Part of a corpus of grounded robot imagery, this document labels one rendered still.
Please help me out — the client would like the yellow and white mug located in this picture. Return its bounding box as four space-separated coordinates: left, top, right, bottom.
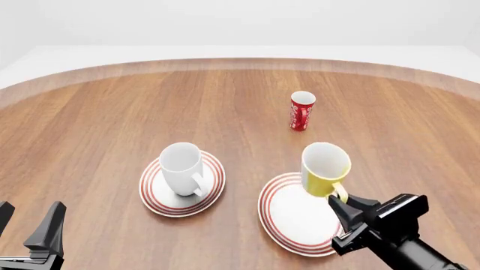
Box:
300 142 353 205

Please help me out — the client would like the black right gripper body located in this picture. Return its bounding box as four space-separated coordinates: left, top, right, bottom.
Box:
331 193 430 257

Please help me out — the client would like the white plate with red rings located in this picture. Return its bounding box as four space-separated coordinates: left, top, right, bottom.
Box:
139 148 227 218
257 171 347 258

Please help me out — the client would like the red mug with white pattern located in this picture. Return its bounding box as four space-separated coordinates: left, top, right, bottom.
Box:
288 90 317 133

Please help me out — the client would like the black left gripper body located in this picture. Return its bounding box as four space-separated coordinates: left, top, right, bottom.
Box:
0 252 66 270

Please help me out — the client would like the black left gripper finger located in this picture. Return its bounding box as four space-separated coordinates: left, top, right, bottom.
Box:
22 200 68 259
0 200 17 238

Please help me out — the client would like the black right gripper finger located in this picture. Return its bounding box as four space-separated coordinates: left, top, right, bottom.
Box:
328 195 368 235
346 195 380 217

